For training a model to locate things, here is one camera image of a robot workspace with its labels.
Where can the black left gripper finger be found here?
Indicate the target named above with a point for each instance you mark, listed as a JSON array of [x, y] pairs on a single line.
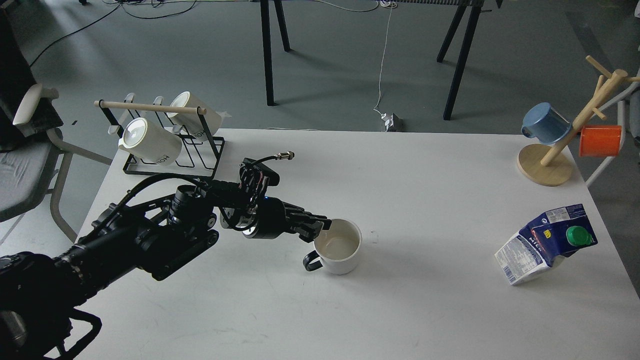
[[306, 221], [308, 233]]

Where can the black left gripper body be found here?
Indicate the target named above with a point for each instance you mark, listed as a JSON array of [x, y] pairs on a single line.
[[271, 219]]

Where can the white mug black handle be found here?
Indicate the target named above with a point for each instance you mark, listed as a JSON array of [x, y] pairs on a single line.
[[337, 249]]

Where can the blue milk carton green cap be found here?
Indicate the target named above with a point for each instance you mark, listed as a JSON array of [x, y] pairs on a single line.
[[544, 242]]

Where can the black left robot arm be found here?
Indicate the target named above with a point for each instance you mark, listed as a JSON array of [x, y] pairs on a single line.
[[159, 226]]

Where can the blue cup on tree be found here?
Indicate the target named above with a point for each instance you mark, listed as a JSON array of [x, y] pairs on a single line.
[[543, 122]]

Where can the orange cup on tree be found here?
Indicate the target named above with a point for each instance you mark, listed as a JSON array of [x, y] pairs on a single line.
[[600, 141]]

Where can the white mug rear on rack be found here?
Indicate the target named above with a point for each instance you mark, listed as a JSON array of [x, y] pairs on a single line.
[[192, 122]]

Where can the white mug on rack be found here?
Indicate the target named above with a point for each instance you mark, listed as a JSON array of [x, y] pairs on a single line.
[[192, 122], [151, 142]]

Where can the power strip on floor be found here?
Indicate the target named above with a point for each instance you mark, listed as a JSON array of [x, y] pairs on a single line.
[[391, 122]]

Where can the white mug front on rack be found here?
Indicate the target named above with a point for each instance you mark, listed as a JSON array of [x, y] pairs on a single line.
[[151, 142]]

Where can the wooden mug tree stand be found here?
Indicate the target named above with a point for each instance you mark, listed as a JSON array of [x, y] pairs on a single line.
[[545, 164]]

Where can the grey chair left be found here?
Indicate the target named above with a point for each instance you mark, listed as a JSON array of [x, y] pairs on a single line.
[[39, 167]]

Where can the black table trestle right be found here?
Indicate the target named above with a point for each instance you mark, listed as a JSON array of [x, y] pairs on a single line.
[[475, 7]]

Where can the black wire mug rack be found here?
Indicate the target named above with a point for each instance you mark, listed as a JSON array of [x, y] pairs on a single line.
[[196, 158]]

